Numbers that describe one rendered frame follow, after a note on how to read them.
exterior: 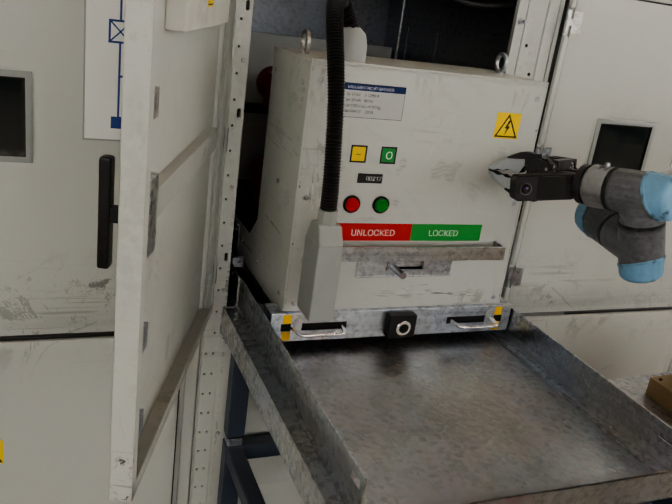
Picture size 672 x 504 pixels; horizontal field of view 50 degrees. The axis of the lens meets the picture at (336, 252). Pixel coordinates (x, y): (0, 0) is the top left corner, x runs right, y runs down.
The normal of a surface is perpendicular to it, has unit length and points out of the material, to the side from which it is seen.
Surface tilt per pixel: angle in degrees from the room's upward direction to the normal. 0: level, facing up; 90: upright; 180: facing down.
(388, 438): 0
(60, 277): 90
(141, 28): 90
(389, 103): 90
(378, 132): 90
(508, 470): 0
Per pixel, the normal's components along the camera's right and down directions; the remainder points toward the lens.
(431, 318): 0.36, 0.36
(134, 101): -0.01, 0.33
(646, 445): -0.93, 0.00
